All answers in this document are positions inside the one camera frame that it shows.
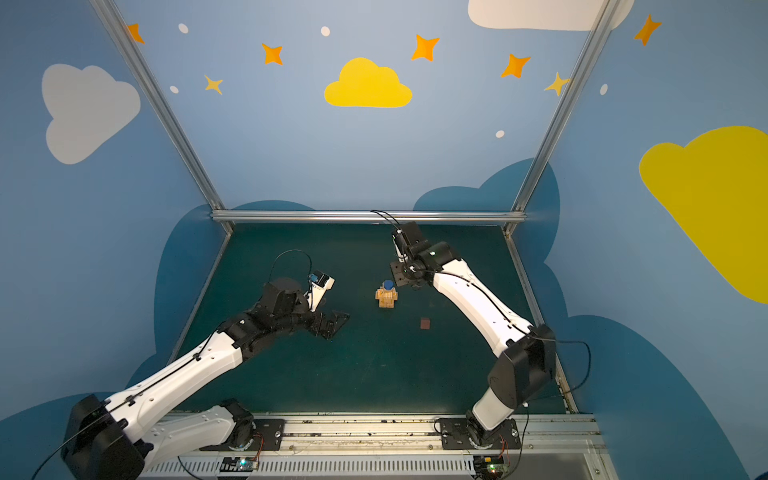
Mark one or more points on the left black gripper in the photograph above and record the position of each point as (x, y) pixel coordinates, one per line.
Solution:
(321, 322)

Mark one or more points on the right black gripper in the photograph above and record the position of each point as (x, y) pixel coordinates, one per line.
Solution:
(402, 273)

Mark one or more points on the wide wood block front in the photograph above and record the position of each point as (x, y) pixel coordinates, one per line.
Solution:
(386, 298)

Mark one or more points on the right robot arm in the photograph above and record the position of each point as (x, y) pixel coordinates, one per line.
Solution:
(526, 353)

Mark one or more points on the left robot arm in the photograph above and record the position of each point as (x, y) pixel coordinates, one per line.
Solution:
(124, 435)

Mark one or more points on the rear horizontal aluminium bar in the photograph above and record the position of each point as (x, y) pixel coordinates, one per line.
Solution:
(365, 217)

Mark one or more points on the left controller board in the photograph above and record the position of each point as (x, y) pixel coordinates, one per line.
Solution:
(238, 465)

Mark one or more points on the controller board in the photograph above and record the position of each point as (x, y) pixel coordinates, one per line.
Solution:
(238, 465)
(489, 468)

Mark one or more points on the right controller board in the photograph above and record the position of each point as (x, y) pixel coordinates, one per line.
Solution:
(489, 468)

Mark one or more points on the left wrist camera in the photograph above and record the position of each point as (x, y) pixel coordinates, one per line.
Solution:
(319, 284)

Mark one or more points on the right diagonal aluminium post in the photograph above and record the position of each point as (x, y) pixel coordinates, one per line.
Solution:
(583, 68)

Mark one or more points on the diagonal aluminium post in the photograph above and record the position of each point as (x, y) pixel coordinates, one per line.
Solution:
(113, 22)
(583, 68)

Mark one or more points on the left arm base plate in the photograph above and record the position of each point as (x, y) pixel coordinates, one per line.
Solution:
(264, 434)

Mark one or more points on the aluminium rail front frame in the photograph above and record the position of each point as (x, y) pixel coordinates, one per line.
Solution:
(403, 446)

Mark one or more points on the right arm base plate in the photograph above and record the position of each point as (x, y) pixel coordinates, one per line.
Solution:
(456, 433)

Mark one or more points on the left diagonal aluminium post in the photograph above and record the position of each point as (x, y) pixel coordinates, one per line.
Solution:
(113, 22)

